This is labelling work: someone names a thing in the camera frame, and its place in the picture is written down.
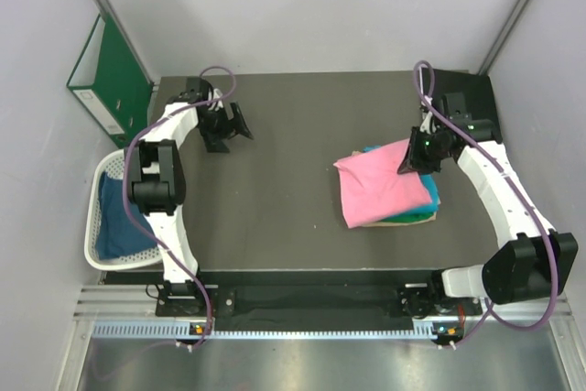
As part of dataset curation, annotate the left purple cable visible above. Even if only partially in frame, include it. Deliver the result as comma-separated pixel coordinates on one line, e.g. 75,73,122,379
120,65,237,347

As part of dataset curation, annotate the purple cable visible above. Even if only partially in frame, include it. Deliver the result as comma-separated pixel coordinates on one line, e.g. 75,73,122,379
120,65,237,347
412,60,562,349

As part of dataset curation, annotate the white perforated plastic basket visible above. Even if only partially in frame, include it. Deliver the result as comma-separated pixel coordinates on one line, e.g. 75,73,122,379
83,149,162,271

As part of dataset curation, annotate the pink towel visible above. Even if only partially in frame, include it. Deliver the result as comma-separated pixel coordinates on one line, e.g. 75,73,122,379
332,137,434,230

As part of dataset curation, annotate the green towel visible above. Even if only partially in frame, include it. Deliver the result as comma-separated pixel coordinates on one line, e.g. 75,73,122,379
381,212,437,224

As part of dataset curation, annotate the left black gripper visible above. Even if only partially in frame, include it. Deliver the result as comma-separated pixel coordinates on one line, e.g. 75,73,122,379
197,101,252,153

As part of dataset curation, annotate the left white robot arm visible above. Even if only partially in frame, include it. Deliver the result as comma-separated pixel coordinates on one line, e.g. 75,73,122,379
123,76,254,317

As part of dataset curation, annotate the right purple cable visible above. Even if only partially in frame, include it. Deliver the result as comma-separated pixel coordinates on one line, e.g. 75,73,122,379
412,60,562,349

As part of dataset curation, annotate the green lever arch binder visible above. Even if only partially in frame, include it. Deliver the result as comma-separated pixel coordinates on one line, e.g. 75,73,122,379
66,16,153,148

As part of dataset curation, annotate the grey slotted cable duct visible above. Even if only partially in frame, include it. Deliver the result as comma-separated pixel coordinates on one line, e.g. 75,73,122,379
91,320,463,340

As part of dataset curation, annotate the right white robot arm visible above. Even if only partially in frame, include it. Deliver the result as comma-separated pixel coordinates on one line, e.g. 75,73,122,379
397,93,578,314

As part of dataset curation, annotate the aluminium extrusion rail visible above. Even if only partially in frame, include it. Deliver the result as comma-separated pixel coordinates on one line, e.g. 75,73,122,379
74,285,548,321

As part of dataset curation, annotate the turquoise towel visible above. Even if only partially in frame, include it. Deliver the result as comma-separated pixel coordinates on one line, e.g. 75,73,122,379
362,139,440,216

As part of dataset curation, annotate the dark blue towel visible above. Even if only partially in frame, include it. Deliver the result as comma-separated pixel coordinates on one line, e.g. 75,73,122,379
95,173,157,260

